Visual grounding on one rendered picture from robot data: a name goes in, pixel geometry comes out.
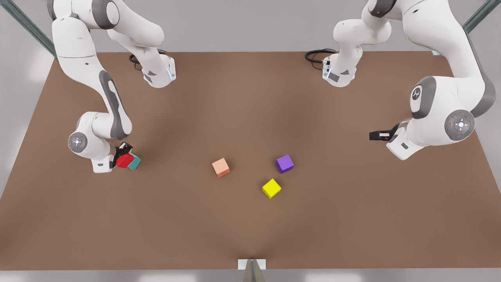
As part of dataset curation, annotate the black cable loop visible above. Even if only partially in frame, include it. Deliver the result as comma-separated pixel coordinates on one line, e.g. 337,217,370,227
305,49,338,71
129,50,168,71

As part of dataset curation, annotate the salmon wooden cube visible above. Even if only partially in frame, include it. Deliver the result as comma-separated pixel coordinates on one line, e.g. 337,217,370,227
212,158,231,178

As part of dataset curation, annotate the silver frame post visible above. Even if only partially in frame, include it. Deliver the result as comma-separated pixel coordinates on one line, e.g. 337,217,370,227
431,0,501,56
238,258,267,282
7,0,58,58

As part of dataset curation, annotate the yellow wooden cube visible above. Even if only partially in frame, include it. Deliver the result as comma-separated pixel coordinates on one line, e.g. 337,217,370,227
262,179,282,199

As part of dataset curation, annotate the purple wooden cube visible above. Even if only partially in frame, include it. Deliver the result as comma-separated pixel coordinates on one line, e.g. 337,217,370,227
276,154,295,174

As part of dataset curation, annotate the red wooden cube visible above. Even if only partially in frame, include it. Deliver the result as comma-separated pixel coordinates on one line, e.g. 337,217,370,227
115,153,135,169

